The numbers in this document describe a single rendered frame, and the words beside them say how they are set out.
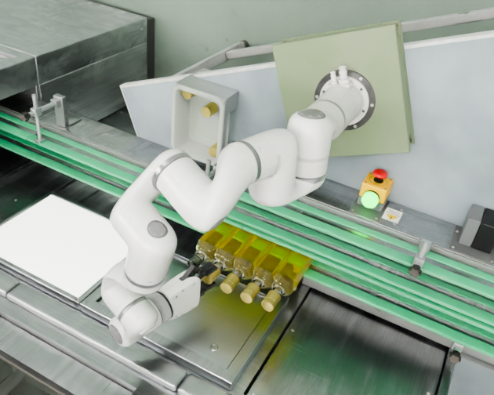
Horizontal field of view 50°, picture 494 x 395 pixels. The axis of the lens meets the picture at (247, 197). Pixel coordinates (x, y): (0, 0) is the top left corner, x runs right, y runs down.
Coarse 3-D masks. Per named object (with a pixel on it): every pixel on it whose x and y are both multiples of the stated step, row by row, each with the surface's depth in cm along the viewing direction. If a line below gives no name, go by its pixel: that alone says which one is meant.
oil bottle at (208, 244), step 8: (224, 224) 151; (208, 232) 147; (216, 232) 148; (224, 232) 148; (200, 240) 144; (208, 240) 145; (216, 240) 145; (200, 248) 143; (208, 248) 142; (208, 256) 143
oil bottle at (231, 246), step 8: (232, 232) 149; (240, 232) 149; (248, 232) 150; (224, 240) 146; (232, 240) 146; (240, 240) 146; (248, 240) 147; (216, 248) 143; (224, 248) 143; (232, 248) 143; (240, 248) 144; (216, 256) 141; (224, 256) 141; (232, 256) 141; (224, 264) 141; (232, 264) 142
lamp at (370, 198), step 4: (368, 192) 140; (372, 192) 139; (364, 196) 139; (368, 196) 138; (372, 196) 138; (376, 196) 139; (364, 200) 139; (368, 200) 139; (372, 200) 138; (376, 200) 138; (364, 204) 140; (368, 204) 139; (372, 204) 139; (376, 204) 139
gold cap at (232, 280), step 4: (228, 276) 136; (232, 276) 136; (236, 276) 136; (224, 280) 136; (228, 280) 135; (232, 280) 135; (236, 280) 136; (220, 284) 135; (224, 284) 134; (228, 284) 134; (232, 284) 134; (236, 284) 136; (224, 288) 135; (228, 288) 134; (232, 288) 134; (228, 292) 135
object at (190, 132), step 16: (176, 96) 155; (208, 96) 149; (176, 112) 158; (192, 112) 163; (224, 112) 150; (176, 128) 161; (192, 128) 166; (208, 128) 163; (176, 144) 164; (192, 144) 166; (208, 144) 166
